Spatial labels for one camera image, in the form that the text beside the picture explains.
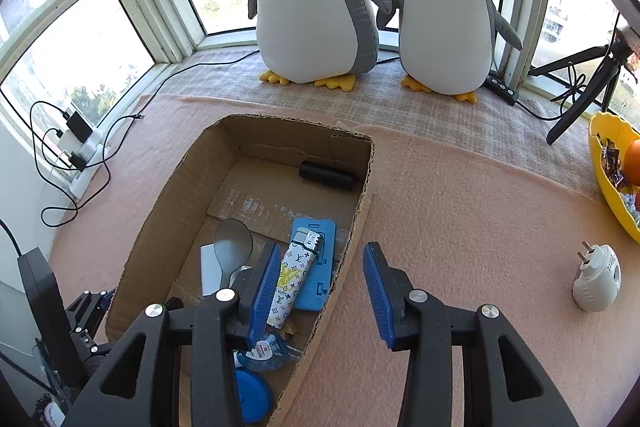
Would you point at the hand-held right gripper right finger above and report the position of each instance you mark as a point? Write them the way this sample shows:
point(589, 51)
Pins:
point(380, 297)

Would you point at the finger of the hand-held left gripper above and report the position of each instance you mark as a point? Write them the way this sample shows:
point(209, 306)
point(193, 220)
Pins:
point(90, 309)

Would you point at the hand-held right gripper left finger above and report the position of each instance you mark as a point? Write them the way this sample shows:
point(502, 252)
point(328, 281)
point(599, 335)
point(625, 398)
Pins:
point(265, 292)

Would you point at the white patterned lighter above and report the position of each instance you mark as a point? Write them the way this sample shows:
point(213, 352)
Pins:
point(292, 277)

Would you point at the blue phone stand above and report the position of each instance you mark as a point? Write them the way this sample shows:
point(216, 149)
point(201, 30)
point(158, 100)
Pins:
point(327, 277)

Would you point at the white charger plug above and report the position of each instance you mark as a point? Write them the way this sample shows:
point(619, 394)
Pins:
point(210, 272)

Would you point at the grey plastic spoon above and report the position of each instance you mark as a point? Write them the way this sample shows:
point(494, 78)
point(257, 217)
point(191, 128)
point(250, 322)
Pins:
point(232, 242)

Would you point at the blue hand sanitizer bottle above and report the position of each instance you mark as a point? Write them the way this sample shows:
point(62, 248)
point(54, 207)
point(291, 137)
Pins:
point(265, 352)

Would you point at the blue round tape measure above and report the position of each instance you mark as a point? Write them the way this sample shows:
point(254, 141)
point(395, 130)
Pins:
point(255, 397)

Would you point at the black cylindrical tube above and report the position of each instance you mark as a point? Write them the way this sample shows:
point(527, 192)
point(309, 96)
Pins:
point(327, 176)

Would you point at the brown cardboard box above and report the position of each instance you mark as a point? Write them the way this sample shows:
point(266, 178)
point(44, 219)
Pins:
point(280, 147)

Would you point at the small black plug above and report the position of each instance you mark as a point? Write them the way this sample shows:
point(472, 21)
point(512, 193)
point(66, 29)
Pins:
point(77, 162)

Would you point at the white power strip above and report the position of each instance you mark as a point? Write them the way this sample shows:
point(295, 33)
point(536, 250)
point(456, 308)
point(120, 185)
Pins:
point(92, 152)

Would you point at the small white charger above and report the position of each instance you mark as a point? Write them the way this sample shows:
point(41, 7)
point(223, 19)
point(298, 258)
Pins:
point(67, 141)

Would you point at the black power adapter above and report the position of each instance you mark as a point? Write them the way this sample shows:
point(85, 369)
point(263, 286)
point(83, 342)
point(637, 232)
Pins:
point(79, 123)

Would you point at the checked beige cloth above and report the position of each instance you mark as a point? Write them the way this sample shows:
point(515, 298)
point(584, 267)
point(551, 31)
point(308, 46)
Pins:
point(350, 107)

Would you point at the white plug-in device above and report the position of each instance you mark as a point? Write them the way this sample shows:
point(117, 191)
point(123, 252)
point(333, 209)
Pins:
point(597, 282)

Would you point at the black inline remote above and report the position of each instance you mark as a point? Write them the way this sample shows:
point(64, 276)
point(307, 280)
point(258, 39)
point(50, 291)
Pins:
point(500, 89)

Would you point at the yellow leaf-shaped bowl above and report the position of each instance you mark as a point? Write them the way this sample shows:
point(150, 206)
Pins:
point(602, 177)

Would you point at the pile of wrapped candies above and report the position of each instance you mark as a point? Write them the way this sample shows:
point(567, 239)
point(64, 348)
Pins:
point(615, 167)

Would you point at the black tripod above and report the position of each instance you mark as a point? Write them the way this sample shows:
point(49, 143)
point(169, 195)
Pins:
point(580, 112)

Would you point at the small penguin plush toy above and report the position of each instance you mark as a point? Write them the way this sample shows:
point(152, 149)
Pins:
point(445, 27)

